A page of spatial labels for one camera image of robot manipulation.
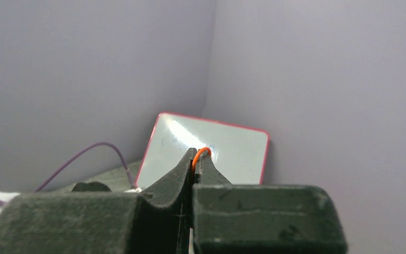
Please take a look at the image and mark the whiteboard with pink frame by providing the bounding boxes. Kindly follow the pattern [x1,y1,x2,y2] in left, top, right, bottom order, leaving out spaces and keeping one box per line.
[136,112,270,188]

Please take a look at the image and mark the orange thin cable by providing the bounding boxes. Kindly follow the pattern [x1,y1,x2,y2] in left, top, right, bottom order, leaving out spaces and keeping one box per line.
[190,146,213,176]

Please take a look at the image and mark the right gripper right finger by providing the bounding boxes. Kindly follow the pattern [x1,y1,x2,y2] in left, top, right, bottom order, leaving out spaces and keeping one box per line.
[191,152,347,253]

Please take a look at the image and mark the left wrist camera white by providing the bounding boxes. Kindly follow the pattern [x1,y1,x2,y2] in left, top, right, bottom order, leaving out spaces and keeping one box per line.
[124,187,142,193]

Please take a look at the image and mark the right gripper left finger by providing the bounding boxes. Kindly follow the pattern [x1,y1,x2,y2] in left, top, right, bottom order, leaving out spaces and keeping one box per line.
[0,148,197,253]

